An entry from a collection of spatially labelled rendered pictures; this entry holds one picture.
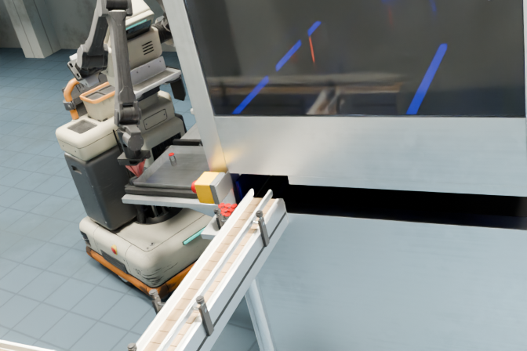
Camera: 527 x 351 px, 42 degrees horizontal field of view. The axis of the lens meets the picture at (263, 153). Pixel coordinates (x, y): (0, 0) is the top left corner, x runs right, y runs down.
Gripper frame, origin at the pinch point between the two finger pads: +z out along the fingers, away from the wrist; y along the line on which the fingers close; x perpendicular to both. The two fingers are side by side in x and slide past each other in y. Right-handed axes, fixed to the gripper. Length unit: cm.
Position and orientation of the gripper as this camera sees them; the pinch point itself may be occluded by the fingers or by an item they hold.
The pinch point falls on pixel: (140, 176)
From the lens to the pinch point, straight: 247.6
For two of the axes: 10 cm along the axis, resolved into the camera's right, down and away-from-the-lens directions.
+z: 2.0, 8.7, 4.5
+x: 3.8, -5.0, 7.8
